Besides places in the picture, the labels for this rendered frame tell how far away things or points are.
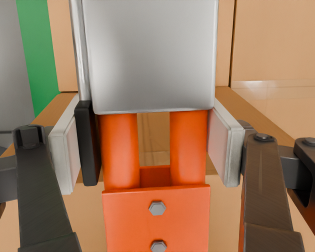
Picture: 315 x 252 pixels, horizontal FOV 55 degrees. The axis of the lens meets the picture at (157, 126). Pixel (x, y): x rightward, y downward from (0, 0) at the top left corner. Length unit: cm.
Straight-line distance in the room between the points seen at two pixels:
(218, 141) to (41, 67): 118
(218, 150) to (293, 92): 66
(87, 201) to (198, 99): 23
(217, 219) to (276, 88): 47
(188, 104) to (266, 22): 61
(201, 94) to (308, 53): 66
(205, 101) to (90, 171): 7
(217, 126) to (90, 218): 24
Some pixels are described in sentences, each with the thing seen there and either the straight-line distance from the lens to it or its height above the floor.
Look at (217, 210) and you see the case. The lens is 37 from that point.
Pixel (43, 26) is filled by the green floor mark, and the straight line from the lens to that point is 128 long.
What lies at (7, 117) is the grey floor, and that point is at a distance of 141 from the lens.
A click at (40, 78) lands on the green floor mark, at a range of 131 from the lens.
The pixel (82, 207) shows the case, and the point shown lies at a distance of 36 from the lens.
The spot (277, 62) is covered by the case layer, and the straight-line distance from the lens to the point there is 77.
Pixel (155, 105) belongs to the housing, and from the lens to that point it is 15.
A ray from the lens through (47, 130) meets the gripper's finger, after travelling 16.
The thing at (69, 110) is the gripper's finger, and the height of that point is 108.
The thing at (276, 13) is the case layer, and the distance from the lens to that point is 76.
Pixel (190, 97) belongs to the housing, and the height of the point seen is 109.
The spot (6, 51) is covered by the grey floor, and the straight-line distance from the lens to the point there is 134.
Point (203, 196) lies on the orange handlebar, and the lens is 18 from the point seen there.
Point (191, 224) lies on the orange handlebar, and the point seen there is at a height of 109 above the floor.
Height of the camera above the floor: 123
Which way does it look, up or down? 69 degrees down
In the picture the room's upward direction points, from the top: 169 degrees clockwise
